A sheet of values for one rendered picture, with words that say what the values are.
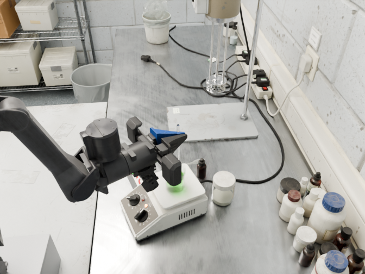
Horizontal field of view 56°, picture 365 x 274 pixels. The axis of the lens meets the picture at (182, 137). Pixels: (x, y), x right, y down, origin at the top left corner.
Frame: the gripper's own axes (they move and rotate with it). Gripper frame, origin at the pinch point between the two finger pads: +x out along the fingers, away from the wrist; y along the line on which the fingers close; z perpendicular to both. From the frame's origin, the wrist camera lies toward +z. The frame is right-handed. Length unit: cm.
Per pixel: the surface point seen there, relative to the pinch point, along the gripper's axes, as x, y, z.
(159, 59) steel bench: 43, -76, 25
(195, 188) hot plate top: 5.2, 2.0, 16.9
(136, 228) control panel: -11.3, 0.5, 22.4
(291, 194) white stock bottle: 23.8, 17.1, 17.0
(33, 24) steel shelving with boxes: 23, -227, 54
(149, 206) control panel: -6.2, -1.6, 19.6
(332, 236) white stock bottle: 25.9, 29.2, 21.8
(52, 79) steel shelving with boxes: 23, -214, 95
